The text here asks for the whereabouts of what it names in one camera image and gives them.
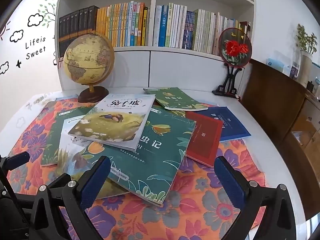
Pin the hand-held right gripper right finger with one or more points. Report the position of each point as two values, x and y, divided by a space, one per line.
228 182

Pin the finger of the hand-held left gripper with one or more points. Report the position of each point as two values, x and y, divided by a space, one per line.
7 212
18 158

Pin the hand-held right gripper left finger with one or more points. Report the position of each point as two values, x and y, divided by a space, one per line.
96 182

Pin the white book with grass animals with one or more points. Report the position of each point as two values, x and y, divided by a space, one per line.
67 152

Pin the green book with brown beetle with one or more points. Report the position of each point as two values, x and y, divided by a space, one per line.
53 135

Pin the red book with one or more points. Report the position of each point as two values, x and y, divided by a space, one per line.
202 140

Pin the small dark blue book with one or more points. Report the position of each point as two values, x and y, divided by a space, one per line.
235 127

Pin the green book with orange flowers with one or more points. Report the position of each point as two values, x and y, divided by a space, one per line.
155 162

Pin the white rabbit storybook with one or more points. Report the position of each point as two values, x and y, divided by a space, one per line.
112 120

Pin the green book with yellow caterpillar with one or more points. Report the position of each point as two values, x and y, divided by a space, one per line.
172 97

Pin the row of white blue books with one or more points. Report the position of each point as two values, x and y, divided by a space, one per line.
190 30

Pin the row of yellow spined books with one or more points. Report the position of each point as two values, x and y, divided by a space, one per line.
120 25

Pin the orange floral cloth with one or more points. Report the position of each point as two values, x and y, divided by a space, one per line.
200 205

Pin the brown wooden cabinet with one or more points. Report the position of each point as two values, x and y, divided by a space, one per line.
270 100

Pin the black carved fan stand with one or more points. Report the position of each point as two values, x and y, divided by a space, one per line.
231 80

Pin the antique yellow globe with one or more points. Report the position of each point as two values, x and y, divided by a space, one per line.
85 60

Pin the light blue tissue box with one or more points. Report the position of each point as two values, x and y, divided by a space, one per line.
275 63

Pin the small blue white carton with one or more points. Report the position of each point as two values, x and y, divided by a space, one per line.
295 71

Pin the round embroidered flower fan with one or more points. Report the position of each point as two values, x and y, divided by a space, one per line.
235 47

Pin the potted plant in beige vase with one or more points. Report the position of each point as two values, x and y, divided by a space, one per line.
305 67

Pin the row of black hardcover volumes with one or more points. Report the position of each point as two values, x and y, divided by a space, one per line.
75 27

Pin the black bird wall decal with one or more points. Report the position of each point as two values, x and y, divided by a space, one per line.
18 64

